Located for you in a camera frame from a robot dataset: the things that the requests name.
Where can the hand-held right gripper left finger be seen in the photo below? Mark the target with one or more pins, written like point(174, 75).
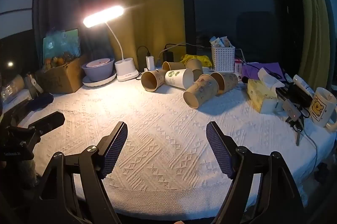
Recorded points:
point(115, 150)

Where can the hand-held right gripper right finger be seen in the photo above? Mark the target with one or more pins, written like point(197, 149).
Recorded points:
point(219, 153)

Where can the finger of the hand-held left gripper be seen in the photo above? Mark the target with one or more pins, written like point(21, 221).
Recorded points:
point(40, 101)
point(48, 122)

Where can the brown paper cup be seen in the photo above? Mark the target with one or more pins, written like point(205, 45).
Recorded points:
point(175, 65)
point(156, 78)
point(229, 80)
point(193, 64)
point(202, 88)

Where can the white paper cup green print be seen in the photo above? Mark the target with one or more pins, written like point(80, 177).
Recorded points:
point(176, 78)

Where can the cardboard box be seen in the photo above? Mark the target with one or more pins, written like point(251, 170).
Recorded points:
point(60, 78)

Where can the white textured tablecloth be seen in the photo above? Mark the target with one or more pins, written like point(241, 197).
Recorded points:
point(163, 118)

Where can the plastic bag of fruit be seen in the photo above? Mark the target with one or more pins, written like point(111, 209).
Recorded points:
point(62, 45)

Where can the purple bowl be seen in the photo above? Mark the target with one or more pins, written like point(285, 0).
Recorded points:
point(97, 73)

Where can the pale round plate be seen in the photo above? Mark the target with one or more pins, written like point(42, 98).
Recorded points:
point(105, 81)

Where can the yellow tissue box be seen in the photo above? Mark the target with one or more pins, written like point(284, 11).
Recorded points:
point(259, 96)

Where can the pink bowl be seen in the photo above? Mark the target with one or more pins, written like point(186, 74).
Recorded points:
point(98, 63)

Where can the white desk lamp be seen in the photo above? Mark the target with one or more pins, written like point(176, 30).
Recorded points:
point(126, 71)

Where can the bunch of keys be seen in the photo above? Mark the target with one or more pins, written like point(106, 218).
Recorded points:
point(296, 124)

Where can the small red white box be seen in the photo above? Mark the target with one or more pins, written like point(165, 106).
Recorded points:
point(238, 66)

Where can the purple cloth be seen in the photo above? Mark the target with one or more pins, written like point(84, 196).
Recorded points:
point(256, 69)

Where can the white plastic basket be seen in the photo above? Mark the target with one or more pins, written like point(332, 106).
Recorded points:
point(223, 59)

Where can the white charger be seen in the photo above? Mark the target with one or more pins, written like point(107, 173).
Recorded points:
point(150, 62)

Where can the yellow cloth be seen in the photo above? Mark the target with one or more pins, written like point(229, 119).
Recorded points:
point(196, 59)

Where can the black case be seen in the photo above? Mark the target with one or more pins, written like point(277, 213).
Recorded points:
point(297, 95)

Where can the black charger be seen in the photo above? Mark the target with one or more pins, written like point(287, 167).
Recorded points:
point(168, 57)

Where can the white tube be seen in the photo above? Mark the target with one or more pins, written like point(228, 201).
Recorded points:
point(302, 83)

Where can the white mug bear print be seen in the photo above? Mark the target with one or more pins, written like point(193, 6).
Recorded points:
point(320, 108)

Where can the bundle of small packets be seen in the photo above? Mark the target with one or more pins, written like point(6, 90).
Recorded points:
point(220, 42)

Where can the yellow curtain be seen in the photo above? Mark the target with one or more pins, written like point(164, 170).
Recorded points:
point(313, 16)
point(147, 3)

